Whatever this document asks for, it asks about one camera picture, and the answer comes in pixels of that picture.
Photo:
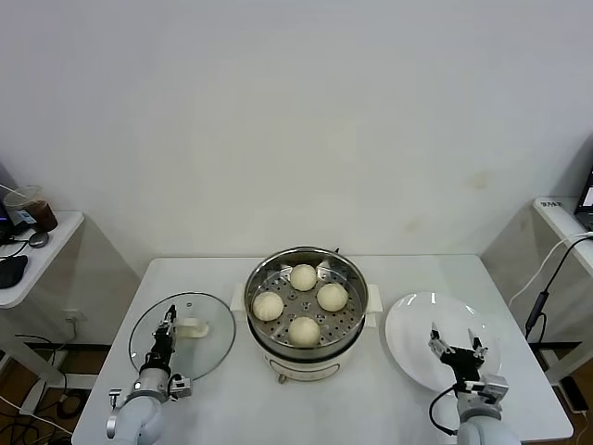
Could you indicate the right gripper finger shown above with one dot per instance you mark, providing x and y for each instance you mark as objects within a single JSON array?
[
  {"x": 437, "y": 347},
  {"x": 479, "y": 350}
]

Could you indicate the white wall outlet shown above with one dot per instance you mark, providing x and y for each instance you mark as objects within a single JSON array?
[{"x": 76, "y": 317}]

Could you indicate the white side desk with mouse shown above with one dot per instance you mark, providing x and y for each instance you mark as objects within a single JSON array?
[{"x": 60, "y": 241}]

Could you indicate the stainless steel steamer basket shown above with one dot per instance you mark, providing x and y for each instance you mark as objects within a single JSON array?
[{"x": 278, "y": 283}]

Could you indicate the dark laptop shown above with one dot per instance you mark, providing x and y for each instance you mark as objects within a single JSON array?
[{"x": 586, "y": 199}]

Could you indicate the white round plate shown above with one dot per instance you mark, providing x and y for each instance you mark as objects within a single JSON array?
[{"x": 417, "y": 324}]

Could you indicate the dark monitor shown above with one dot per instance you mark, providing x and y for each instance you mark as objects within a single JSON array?
[{"x": 4, "y": 204}]

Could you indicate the plastic iced coffee cup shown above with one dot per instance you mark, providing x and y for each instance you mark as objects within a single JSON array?
[{"x": 41, "y": 213}]

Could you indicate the cream electric cooking pot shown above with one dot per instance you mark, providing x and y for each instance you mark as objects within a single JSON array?
[{"x": 306, "y": 368}]

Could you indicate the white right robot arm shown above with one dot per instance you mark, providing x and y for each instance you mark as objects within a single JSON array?
[{"x": 482, "y": 426}]

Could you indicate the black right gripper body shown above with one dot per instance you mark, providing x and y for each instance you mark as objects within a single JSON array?
[{"x": 463, "y": 361}]

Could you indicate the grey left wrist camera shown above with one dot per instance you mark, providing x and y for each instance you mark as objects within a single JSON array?
[{"x": 181, "y": 388}]

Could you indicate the black computer mouse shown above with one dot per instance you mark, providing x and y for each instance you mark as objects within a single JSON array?
[{"x": 11, "y": 271}]

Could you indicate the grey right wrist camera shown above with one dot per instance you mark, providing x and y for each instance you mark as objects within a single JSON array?
[{"x": 493, "y": 387}]

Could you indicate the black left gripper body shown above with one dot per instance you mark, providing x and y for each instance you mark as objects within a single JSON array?
[{"x": 162, "y": 352}]

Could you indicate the white steamed baozi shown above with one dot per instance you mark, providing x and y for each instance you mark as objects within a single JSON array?
[
  {"x": 304, "y": 331},
  {"x": 303, "y": 277},
  {"x": 331, "y": 297},
  {"x": 268, "y": 306}
]

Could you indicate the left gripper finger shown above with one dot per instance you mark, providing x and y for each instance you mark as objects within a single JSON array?
[{"x": 167, "y": 326}]

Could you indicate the white side desk with laptop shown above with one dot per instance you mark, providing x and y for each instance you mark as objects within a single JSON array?
[{"x": 563, "y": 222}]

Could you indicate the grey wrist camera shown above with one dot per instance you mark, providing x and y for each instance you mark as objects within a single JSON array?
[
  {"x": 493, "y": 387},
  {"x": 181, "y": 388}
]

